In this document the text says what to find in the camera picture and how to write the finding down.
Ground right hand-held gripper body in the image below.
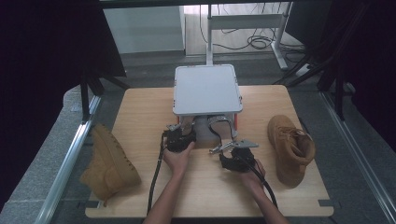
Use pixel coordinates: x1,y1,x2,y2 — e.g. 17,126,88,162
209,139,260,173

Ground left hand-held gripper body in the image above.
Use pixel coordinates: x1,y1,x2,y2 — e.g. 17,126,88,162
163,123,197,153

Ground black sandal with rhinestone strap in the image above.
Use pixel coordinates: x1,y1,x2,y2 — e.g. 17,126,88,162
206,114,238,147
178,116,198,135

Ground tan suede boot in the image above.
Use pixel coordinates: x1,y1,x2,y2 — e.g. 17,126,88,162
78,123,143,208
266,114,318,189

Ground person's left hand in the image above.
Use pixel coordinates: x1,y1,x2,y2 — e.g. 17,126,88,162
162,141,197,177

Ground person's right hand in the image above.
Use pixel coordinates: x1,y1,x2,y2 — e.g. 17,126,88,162
238,159,267,191

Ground black tripod stand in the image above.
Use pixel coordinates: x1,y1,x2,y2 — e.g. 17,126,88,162
78,69,131,125
273,52,347,121

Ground white power strip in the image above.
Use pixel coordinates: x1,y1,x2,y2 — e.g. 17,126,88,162
294,63,311,77

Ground dark curtain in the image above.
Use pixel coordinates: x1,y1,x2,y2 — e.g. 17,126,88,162
286,0,396,153
0,0,127,206

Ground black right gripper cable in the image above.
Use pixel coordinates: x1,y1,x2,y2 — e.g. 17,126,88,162
248,160,279,209

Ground aluminium rail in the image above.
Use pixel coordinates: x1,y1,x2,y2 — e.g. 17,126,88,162
319,91,396,224
34,94,103,224

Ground black floor cables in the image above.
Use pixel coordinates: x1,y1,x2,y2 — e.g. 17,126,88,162
198,3,307,63

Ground white desk frame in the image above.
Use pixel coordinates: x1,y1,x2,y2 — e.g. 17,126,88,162
205,2,290,71

